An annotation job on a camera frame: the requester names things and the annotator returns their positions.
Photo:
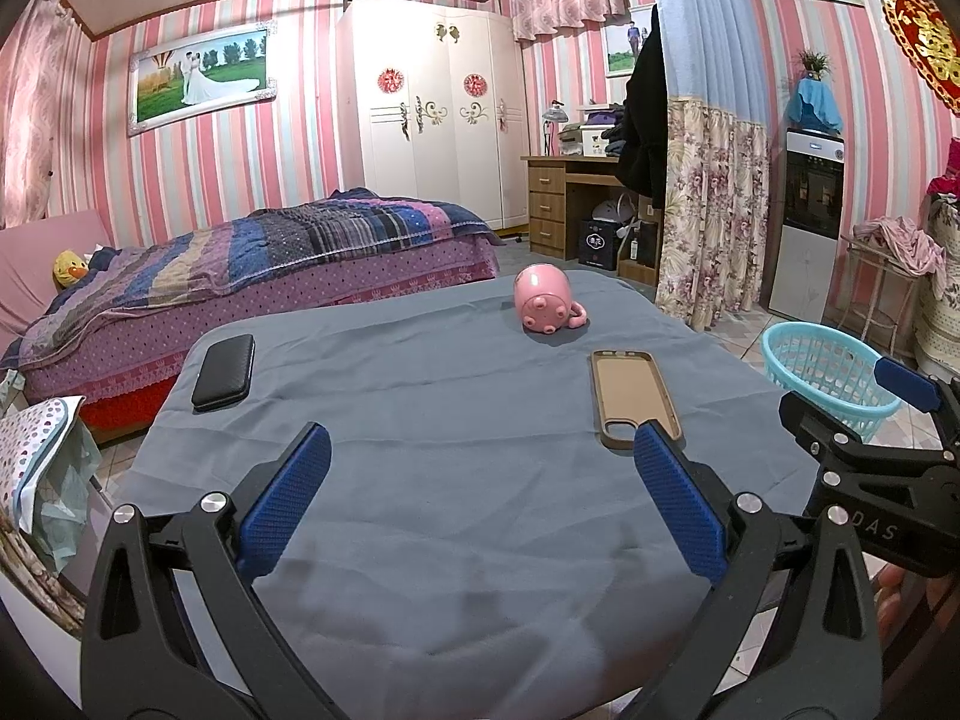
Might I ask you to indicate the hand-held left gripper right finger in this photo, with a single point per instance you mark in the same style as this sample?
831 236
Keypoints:
679 495

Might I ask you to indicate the small framed photo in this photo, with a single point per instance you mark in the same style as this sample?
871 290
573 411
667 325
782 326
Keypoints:
624 41

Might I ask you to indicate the polka dot bag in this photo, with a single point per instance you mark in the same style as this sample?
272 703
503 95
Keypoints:
37 450

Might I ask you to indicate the red gold wall decoration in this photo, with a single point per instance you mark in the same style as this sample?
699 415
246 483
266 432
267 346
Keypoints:
930 45

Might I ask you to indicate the blue floral curtain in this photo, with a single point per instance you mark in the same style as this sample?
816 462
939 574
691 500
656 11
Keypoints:
712 187

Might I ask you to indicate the black hanging coat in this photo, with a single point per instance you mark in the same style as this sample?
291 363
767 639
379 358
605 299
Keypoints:
641 112

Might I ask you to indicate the desk lamp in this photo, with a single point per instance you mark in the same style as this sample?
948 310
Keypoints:
555 120

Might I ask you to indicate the bed with purple sheet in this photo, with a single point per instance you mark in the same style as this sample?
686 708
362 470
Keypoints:
262 292

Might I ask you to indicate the person's right hand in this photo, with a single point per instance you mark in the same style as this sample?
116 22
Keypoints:
896 600

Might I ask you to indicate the framed wedding photo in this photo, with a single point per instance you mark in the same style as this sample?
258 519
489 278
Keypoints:
199 79

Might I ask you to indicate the black zip case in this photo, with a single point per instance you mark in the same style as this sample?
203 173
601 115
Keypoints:
223 373

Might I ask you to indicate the small potted plant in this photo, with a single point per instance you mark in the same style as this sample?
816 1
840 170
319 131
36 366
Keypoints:
814 61

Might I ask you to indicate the black box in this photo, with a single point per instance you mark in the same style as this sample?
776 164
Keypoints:
600 244

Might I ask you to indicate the pink window curtain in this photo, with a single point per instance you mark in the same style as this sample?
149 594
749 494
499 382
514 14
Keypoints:
34 105

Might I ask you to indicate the striped patchwork blanket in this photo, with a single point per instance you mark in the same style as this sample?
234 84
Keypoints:
262 240

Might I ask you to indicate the white storage box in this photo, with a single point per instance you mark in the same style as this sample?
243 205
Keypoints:
581 141

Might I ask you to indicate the cream patterned cover cloth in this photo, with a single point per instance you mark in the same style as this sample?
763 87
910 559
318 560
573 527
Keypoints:
941 322

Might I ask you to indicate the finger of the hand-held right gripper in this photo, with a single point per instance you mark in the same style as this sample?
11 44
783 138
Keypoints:
814 416
904 381

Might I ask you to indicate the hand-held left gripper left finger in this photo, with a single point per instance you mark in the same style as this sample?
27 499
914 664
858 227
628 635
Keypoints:
289 487

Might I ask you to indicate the yellow duck plush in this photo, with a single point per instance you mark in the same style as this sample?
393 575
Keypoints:
69 268

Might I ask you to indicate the grey tablecloth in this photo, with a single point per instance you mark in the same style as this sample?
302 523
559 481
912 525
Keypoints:
450 540

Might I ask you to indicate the light blue plastic basket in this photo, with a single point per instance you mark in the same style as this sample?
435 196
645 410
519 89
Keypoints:
817 367

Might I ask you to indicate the pink clothes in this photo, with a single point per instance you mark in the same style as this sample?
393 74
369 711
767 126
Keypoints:
900 244

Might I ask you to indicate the pile of folded clothes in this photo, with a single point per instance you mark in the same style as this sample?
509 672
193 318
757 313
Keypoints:
609 135

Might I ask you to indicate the brown phone case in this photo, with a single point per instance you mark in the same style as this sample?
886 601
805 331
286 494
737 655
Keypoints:
630 397

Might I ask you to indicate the blue cloth cover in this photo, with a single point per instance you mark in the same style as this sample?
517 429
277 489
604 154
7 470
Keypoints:
814 105

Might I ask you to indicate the red clothes pile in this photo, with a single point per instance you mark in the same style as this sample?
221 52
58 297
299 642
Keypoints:
946 187

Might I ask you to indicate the water dispenser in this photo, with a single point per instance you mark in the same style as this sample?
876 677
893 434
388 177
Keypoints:
802 262

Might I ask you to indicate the teal plastic bag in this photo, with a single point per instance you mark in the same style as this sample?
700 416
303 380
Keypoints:
71 510

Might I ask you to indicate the white wardrobe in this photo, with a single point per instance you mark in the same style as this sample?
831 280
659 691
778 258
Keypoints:
435 150

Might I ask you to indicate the wooden desk with drawers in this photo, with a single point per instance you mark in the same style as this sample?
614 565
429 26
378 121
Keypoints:
551 202

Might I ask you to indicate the white helmet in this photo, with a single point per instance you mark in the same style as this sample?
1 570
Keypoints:
611 211

